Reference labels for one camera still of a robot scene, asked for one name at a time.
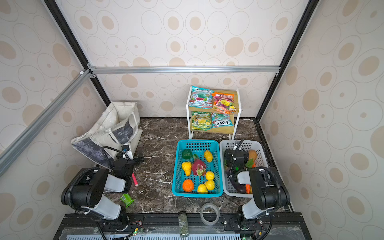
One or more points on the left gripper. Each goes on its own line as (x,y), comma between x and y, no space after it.
(132,160)

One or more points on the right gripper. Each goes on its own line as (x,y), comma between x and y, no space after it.
(229,153)

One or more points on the pink toy dragon fruit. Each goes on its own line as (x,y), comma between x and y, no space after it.
(199,168)

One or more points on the white canvas grocery bag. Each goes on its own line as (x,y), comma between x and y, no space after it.
(118,126)

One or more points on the yellow toy pear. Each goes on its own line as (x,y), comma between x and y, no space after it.
(187,168)

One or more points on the toy orange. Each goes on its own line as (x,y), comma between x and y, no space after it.
(188,186)

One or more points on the teal mint candy bag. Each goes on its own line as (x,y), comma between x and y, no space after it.
(201,98)

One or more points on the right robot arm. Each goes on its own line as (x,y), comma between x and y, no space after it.
(263,183)

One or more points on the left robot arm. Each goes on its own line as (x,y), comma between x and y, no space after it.
(85,193)

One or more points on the teal Fox's candy bag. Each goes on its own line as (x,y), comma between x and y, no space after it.
(220,120)

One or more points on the green lemon candy bag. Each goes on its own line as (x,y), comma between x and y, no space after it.
(201,121)

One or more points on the orange fruit candy bag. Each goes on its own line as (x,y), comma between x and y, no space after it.
(224,103)

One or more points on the toy potato brown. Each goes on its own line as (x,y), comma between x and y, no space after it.
(252,156)

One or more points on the pink marker pen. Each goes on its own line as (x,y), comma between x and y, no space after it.
(134,179)

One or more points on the yellow toy lemon upper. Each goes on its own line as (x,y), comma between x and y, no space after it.
(208,156)

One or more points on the purple toy eggplant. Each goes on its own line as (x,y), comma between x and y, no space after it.
(238,187)

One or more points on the green small packet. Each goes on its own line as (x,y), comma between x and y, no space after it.
(127,200)

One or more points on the white plastic basket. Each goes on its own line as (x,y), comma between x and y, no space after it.
(247,145)

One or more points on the yellow lemon middle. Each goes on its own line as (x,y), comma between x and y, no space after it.
(210,176)

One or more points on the yellow lemon right lower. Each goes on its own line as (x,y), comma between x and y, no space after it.
(210,185)

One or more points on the teal plastic basket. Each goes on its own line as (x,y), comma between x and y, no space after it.
(197,147)

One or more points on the yellow lemon bottom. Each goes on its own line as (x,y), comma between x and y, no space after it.
(202,189)

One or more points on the green toy pepper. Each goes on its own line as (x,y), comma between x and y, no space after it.
(187,154)

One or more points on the clear tape roll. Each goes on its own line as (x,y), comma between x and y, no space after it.
(210,214)

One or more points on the spice jar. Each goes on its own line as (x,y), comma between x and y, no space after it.
(183,224)

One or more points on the white wire shelf rack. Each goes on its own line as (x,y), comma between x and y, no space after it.
(213,111)

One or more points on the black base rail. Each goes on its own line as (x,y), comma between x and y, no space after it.
(165,226)

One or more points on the aluminium frame bar back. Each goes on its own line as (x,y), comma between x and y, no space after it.
(185,70)

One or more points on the aluminium frame bar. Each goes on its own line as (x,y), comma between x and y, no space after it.
(14,150)
(185,70)

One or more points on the aluminium frame bar left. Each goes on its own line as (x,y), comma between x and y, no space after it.
(14,150)

